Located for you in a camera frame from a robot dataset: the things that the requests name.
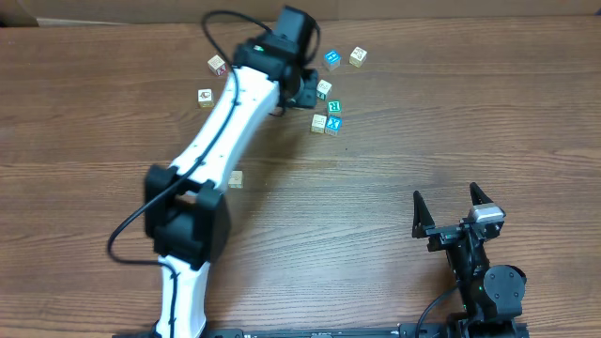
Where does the green R block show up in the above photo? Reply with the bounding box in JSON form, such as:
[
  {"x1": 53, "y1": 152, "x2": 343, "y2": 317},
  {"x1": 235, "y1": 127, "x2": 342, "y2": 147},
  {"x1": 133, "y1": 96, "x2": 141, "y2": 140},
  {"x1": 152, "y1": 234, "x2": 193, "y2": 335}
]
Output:
[{"x1": 327, "y1": 100, "x2": 342, "y2": 116}]

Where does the blue X block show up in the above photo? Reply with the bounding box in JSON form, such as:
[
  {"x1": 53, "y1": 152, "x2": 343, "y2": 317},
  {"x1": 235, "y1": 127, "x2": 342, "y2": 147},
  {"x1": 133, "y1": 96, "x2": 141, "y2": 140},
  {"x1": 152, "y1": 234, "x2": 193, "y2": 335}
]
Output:
[{"x1": 324, "y1": 115, "x2": 342, "y2": 136}]

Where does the wooden block green side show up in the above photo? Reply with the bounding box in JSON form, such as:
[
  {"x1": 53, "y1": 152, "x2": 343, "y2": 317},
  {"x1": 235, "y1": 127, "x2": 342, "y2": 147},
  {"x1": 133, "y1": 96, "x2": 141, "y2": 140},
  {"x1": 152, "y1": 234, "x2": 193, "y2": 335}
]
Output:
[{"x1": 316, "y1": 79, "x2": 332, "y2": 100}]

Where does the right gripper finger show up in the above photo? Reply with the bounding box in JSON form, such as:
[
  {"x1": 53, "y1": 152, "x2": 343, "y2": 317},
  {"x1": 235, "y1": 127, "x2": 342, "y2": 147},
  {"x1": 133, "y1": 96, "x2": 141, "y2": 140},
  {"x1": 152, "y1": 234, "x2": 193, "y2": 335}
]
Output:
[
  {"x1": 411, "y1": 191, "x2": 436, "y2": 238},
  {"x1": 470, "y1": 182, "x2": 492, "y2": 206}
]

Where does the plain wooden block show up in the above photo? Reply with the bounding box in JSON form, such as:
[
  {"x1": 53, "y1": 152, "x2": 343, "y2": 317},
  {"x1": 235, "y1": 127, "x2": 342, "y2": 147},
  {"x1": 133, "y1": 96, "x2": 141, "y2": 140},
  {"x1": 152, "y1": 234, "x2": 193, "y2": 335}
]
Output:
[{"x1": 310, "y1": 115, "x2": 328, "y2": 133}]

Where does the wooden block red side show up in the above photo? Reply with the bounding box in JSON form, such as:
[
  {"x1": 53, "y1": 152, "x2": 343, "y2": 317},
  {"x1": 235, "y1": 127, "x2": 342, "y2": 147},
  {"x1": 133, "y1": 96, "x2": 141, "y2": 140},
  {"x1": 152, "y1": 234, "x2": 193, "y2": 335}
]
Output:
[{"x1": 208, "y1": 54, "x2": 227, "y2": 76}]

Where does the cardboard backdrop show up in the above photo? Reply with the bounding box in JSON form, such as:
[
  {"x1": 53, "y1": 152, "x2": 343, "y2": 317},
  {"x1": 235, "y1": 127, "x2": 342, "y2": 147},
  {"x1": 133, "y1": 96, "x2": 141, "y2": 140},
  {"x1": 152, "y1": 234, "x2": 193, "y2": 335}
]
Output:
[{"x1": 1, "y1": 0, "x2": 600, "y2": 26}]

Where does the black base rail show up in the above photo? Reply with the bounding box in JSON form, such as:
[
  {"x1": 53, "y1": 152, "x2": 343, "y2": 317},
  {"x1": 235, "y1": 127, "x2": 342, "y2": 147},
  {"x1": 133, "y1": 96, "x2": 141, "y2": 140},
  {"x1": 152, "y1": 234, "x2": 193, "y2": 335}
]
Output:
[{"x1": 112, "y1": 322, "x2": 531, "y2": 338}]

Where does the blue H block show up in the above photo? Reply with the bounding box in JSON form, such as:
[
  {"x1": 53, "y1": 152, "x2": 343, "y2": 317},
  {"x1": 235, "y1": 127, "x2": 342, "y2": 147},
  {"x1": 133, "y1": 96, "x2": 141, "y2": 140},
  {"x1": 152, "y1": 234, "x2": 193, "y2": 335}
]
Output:
[{"x1": 323, "y1": 50, "x2": 342, "y2": 71}]

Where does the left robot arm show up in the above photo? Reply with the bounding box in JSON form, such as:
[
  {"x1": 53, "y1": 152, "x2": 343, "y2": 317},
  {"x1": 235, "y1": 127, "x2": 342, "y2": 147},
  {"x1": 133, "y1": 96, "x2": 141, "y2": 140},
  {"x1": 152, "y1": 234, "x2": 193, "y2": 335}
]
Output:
[{"x1": 145, "y1": 7, "x2": 320, "y2": 337}]

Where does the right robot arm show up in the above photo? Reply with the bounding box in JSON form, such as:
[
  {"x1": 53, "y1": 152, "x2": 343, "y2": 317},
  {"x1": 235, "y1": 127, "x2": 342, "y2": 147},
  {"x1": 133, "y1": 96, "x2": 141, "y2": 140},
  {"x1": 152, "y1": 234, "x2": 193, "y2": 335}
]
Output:
[{"x1": 400, "y1": 182, "x2": 530, "y2": 338}]

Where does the wooden block yellow side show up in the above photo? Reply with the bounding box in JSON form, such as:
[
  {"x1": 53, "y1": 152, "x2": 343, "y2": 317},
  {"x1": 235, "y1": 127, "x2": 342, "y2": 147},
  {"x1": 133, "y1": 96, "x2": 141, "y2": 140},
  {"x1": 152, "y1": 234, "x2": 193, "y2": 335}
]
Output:
[{"x1": 349, "y1": 46, "x2": 367, "y2": 68}]

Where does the wooden block animal picture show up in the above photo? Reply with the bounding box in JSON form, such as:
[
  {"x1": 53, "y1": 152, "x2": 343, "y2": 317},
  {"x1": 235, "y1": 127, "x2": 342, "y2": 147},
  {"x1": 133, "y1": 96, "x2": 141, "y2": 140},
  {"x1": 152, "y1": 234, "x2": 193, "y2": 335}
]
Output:
[{"x1": 197, "y1": 88, "x2": 214, "y2": 108}]

